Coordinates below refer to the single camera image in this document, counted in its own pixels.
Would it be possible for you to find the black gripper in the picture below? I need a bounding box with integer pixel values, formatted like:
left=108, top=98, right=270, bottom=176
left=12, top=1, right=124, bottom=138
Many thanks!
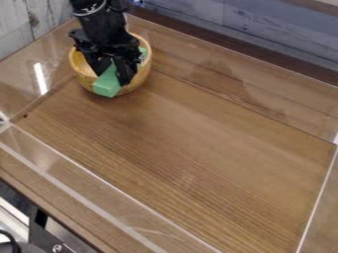
left=68, top=0, right=142, bottom=86

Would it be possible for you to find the green rectangular block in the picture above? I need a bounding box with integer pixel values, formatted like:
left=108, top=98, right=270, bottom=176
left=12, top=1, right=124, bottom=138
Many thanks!
left=92, top=46, right=151, bottom=98

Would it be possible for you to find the brown wooden bowl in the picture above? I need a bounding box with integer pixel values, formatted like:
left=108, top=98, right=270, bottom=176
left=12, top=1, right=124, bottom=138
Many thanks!
left=68, top=34, right=154, bottom=94

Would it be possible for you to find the black metal table bracket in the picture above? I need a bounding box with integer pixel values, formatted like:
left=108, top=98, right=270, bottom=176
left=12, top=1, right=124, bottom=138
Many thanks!
left=28, top=209, right=75, bottom=253

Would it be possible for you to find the black cable bottom left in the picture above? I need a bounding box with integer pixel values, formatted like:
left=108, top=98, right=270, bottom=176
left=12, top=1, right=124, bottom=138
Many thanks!
left=0, top=229, right=23, bottom=253

